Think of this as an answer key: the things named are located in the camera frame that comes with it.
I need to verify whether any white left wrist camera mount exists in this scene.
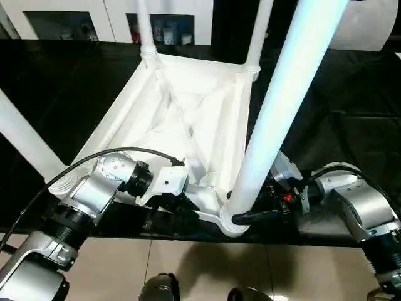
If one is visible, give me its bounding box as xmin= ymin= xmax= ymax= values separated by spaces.
xmin=136 ymin=166 xmax=190 ymax=207

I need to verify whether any black work mat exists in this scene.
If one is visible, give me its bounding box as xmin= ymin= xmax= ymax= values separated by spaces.
xmin=0 ymin=37 xmax=401 ymax=245

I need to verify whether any white cabinet with glass doors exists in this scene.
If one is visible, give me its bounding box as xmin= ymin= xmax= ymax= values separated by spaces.
xmin=0 ymin=0 xmax=216 ymax=43

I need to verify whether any black box with gold label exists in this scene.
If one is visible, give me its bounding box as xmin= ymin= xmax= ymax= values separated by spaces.
xmin=211 ymin=0 xmax=301 ymax=65

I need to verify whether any black robot foot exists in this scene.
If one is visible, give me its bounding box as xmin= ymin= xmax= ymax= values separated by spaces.
xmin=139 ymin=273 xmax=181 ymax=301
xmin=228 ymin=287 xmax=270 ymax=301

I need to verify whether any red box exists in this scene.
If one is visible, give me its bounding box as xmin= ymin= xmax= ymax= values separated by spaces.
xmin=130 ymin=18 xmax=141 ymax=43

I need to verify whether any black right robot foot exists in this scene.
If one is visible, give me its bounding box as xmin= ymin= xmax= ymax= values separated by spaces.
xmin=228 ymin=287 xmax=270 ymax=301

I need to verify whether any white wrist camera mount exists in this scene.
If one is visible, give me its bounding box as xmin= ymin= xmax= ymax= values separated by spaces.
xmin=136 ymin=166 xmax=190 ymax=207
xmin=271 ymin=152 xmax=311 ymax=216

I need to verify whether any black left robot foot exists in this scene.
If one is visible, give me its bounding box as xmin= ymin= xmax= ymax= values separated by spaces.
xmin=139 ymin=273 xmax=181 ymax=301

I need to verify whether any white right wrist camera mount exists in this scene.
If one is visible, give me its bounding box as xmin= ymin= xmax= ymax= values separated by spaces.
xmin=271 ymin=152 xmax=311 ymax=216

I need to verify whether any white plastic table top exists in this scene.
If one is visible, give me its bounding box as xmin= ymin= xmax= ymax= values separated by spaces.
xmin=48 ymin=51 xmax=261 ymax=238

